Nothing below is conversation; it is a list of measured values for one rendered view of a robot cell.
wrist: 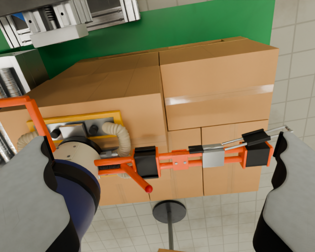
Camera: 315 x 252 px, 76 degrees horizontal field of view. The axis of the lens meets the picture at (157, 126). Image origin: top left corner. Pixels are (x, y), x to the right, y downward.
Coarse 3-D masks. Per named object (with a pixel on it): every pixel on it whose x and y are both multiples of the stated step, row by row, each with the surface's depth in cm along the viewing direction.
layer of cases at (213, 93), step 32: (96, 64) 128; (128, 64) 115; (160, 64) 104; (192, 64) 103; (224, 64) 103; (256, 64) 103; (192, 96) 112; (224, 96) 112; (256, 96) 112; (192, 128) 122; (224, 128) 122; (256, 128) 122; (128, 192) 149; (160, 192) 149; (192, 192) 149; (224, 192) 148
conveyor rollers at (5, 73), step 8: (0, 72) 105; (8, 72) 106; (8, 80) 107; (0, 88) 111; (8, 88) 109; (16, 88) 111; (0, 96) 112; (0, 128) 121; (0, 144) 128; (8, 144) 127; (0, 152) 130; (8, 152) 133; (16, 152) 130; (0, 160) 137; (8, 160) 134
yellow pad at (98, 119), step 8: (96, 112) 72; (104, 112) 71; (112, 112) 70; (48, 120) 71; (56, 120) 71; (64, 120) 71; (72, 120) 71; (80, 120) 71; (88, 120) 71; (96, 120) 71; (104, 120) 71; (112, 120) 71; (120, 120) 72; (32, 128) 73; (48, 128) 72; (56, 128) 72; (88, 128) 73; (96, 128) 71; (56, 136) 71; (88, 136) 74; (96, 136) 75; (104, 136) 75; (112, 136) 75
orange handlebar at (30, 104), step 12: (24, 96) 55; (36, 108) 57; (36, 120) 58; (48, 132) 62; (168, 156) 64; (180, 156) 64; (192, 156) 65; (228, 156) 66; (240, 156) 66; (120, 168) 67; (132, 168) 67; (168, 168) 67; (180, 168) 66
